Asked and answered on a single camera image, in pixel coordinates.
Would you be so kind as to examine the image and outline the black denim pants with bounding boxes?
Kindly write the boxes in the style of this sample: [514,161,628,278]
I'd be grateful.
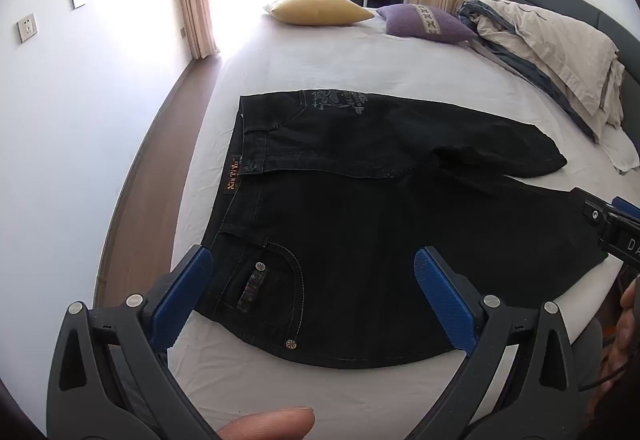
[196,90,605,368]

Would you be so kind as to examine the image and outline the person's right hand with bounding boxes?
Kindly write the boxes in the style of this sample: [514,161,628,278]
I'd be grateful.
[599,278,639,394]

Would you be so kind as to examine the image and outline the person's left hand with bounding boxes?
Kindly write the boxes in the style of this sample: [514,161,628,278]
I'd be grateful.
[217,406,316,440]

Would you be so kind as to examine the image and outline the white flat pillow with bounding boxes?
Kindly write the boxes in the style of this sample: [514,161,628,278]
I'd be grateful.
[599,123,640,174]

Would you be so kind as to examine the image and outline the white bed mattress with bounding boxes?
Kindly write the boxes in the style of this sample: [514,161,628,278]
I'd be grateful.
[169,15,639,439]

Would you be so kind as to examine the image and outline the beige folded duvet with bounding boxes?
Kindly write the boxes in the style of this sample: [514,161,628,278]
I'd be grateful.
[458,0,625,142]

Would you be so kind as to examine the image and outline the dark grey headboard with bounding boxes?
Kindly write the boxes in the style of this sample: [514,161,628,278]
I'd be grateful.
[510,0,639,86]

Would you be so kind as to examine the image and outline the purple pillow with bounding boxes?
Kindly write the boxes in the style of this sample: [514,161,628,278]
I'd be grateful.
[376,3,475,44]

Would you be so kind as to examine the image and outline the yellow pillow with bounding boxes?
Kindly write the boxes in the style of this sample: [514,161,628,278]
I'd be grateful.
[266,0,374,27]

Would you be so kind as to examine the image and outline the white wall socket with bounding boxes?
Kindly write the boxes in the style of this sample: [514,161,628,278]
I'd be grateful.
[16,14,38,43]

